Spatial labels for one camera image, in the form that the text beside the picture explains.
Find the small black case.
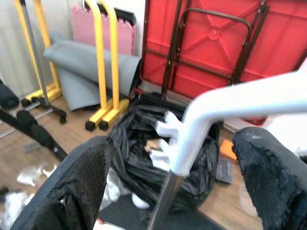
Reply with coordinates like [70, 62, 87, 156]
[214, 157, 235, 184]

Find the black weight bench red trim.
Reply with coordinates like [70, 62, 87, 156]
[0, 79, 69, 162]

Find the pink foam puzzle mat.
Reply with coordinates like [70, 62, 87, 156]
[69, 4, 138, 57]

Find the crumpled clear plastic film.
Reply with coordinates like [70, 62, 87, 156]
[16, 165, 44, 187]

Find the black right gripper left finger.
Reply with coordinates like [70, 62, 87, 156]
[9, 135, 114, 230]

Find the small orange box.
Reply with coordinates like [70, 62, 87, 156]
[219, 139, 238, 161]

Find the black trash bag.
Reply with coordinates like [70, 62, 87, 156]
[107, 92, 221, 215]

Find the black foam puzzle mat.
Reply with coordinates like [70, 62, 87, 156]
[114, 7, 137, 26]

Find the white plastic bag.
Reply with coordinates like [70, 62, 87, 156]
[263, 118, 307, 159]

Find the folded red plastic table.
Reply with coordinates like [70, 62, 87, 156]
[141, 0, 307, 123]

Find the yellow steel dip bar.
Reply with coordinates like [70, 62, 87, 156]
[33, 0, 130, 131]
[14, 0, 107, 132]

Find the clear plastic wrap pile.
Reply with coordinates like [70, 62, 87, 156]
[0, 191, 35, 230]

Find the grey foam mat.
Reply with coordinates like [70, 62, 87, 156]
[43, 31, 142, 112]

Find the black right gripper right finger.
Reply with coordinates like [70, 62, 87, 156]
[231, 126, 307, 230]

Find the white plastic hook piece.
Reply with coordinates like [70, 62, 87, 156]
[42, 164, 59, 178]

